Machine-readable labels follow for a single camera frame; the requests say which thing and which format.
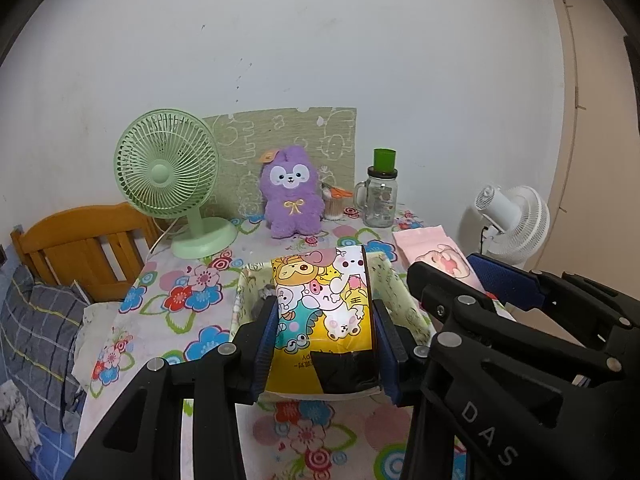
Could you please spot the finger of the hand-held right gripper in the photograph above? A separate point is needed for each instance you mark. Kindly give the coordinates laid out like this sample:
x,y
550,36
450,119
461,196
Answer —
x,y
480,355
505,282

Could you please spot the floral tablecloth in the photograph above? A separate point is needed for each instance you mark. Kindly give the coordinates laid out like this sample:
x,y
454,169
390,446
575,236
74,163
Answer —
x,y
210,285

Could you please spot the cartoon paper box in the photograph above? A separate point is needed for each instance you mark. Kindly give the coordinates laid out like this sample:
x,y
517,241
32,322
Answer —
x,y
395,285

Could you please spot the pink paw print packet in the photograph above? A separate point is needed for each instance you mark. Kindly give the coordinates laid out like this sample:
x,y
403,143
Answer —
x,y
430,250

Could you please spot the plaid grey pillow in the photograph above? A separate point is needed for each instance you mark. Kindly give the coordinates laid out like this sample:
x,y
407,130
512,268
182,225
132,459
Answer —
x,y
35,320

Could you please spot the purple plush toy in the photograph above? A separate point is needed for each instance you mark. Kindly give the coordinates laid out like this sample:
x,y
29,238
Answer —
x,y
292,205

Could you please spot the beige wooden panel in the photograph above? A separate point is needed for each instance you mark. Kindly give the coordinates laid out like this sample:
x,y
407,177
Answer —
x,y
595,135

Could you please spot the grey-green patterned board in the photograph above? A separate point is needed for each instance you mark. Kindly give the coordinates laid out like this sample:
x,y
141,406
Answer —
x,y
300,130

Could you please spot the yellow cartoon tissue pack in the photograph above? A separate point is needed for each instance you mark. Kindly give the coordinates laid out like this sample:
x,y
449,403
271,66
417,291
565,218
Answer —
x,y
320,310

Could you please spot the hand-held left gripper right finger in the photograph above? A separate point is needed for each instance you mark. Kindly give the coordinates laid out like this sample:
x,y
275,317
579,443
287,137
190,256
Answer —
x,y
390,355

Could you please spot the glass jar mug green lid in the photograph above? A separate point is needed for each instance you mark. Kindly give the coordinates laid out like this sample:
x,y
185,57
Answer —
x,y
380,200

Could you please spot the orange scissors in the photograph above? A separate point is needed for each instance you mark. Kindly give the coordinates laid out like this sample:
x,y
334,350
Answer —
x,y
341,192

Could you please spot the white desk fan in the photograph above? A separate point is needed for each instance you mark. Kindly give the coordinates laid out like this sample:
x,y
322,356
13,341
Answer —
x,y
520,220

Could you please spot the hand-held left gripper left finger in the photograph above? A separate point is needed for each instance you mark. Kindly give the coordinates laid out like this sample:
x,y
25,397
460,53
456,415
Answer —
x,y
265,350

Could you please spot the green desk fan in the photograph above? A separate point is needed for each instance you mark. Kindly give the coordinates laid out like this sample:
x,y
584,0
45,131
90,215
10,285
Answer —
x,y
160,172

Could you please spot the black and white cloth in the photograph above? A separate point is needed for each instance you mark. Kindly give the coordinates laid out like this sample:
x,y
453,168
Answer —
x,y
15,415

